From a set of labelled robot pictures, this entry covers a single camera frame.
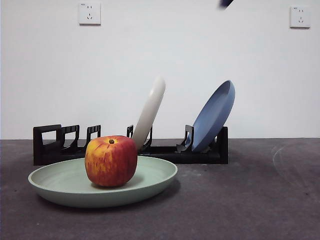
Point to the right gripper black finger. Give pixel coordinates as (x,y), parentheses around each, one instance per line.
(224,3)

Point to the red yellow apple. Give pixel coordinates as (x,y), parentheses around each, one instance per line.
(111,162)

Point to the pale green plate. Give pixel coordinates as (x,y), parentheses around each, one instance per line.
(62,182)

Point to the blue plate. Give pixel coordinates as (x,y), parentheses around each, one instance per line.
(212,117)

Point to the beige plate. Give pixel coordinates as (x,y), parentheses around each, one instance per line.
(150,112)

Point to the black plate rack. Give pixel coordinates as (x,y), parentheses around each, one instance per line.
(200,157)

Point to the white wall socket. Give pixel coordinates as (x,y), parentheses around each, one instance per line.
(300,17)
(90,13)

